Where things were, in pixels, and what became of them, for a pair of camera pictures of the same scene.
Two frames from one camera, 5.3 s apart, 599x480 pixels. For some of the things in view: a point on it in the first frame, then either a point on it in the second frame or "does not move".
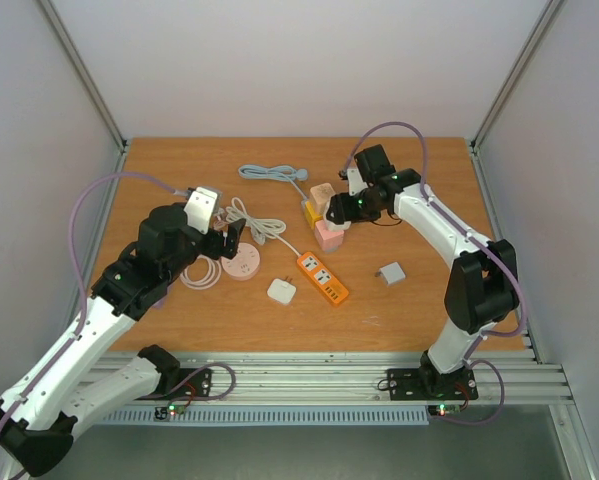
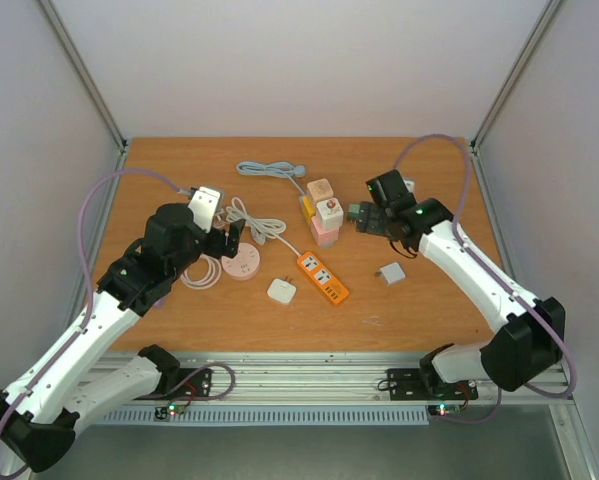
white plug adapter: [281, 291] does not move
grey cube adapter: [392, 273] does not move
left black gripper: [217, 250] does not move
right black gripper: [349, 210] -> [377, 220]
